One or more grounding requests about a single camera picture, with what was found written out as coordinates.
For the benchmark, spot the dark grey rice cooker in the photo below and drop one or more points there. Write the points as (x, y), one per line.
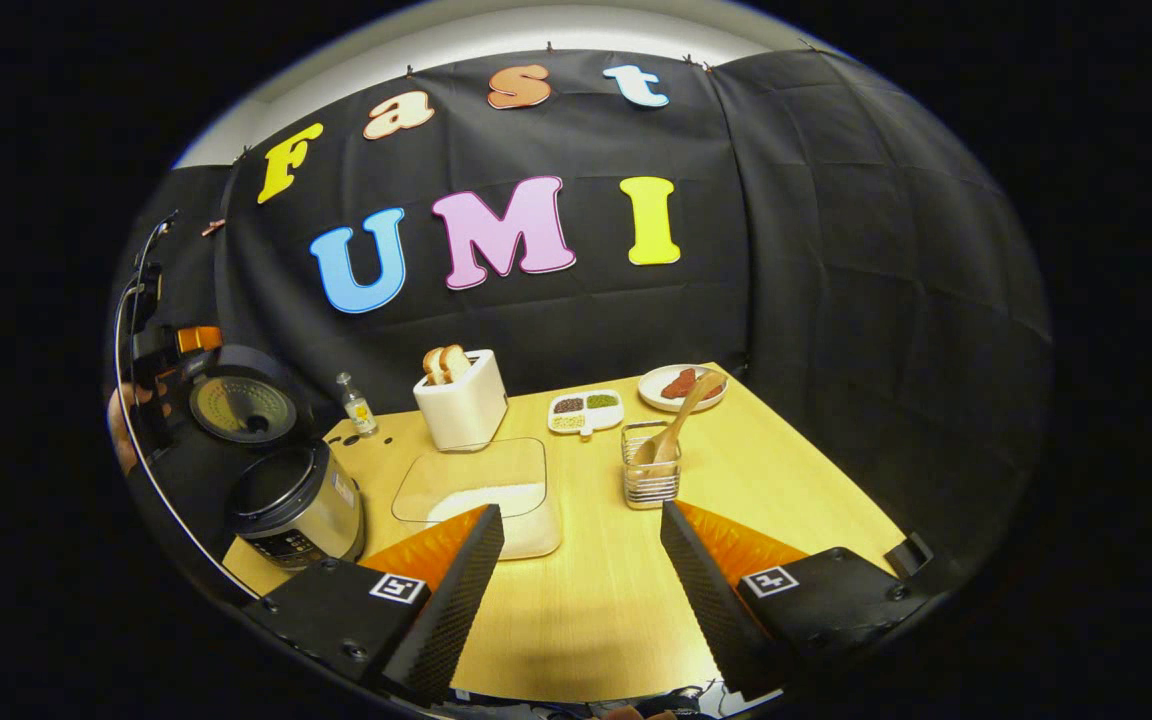
(306, 510)

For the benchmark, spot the wooden spoon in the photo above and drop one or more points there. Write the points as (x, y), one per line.
(671, 440)

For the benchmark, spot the white round plate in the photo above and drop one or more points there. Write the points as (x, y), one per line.
(649, 393)

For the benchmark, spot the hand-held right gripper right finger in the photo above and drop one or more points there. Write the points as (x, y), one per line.
(711, 600)

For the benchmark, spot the clear glass container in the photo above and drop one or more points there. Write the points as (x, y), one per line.
(466, 465)

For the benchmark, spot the toasted bread slice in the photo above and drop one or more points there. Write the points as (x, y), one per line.
(433, 367)
(455, 362)

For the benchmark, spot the red meat slices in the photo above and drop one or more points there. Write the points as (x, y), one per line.
(678, 383)

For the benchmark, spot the white toaster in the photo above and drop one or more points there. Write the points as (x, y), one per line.
(461, 410)

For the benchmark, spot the pink cloth clip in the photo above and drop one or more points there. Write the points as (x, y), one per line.
(213, 228)

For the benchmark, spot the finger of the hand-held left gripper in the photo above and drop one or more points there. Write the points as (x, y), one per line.
(199, 339)

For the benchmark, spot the small clear glass bottle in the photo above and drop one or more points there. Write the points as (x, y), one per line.
(359, 412)

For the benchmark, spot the white divided bean dish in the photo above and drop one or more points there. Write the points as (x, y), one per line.
(584, 418)

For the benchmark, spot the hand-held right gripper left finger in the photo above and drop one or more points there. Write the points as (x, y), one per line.
(456, 600)

